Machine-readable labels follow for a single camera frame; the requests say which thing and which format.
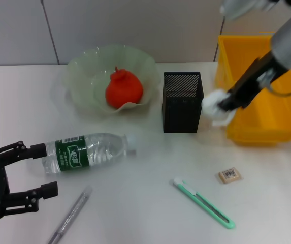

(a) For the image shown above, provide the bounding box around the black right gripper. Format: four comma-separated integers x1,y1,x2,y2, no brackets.
217,50,288,111

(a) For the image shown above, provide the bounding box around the white paper ball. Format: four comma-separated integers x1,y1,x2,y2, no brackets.
201,88,238,127

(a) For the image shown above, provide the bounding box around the water bottle with green label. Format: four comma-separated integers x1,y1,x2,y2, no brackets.
41,132,138,176

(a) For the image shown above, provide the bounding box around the grey pen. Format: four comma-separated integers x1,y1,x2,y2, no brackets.
47,185,93,244

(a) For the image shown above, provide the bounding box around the beige eraser with barcode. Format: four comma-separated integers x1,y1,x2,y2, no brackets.
216,166,245,185

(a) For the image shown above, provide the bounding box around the green utility knife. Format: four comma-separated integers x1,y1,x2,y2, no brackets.
172,177,236,230

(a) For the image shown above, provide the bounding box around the red-orange toy orange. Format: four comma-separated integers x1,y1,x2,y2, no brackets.
105,66,144,110

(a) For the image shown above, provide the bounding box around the black mesh pen holder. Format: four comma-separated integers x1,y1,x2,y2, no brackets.
163,71,205,134

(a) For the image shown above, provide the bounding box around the translucent green fruit plate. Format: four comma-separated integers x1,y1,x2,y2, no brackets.
62,44,161,118

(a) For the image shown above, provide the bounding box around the yellow plastic bin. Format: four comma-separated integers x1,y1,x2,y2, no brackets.
215,35,291,147

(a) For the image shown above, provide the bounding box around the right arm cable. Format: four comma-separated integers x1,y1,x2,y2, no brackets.
267,83,291,97

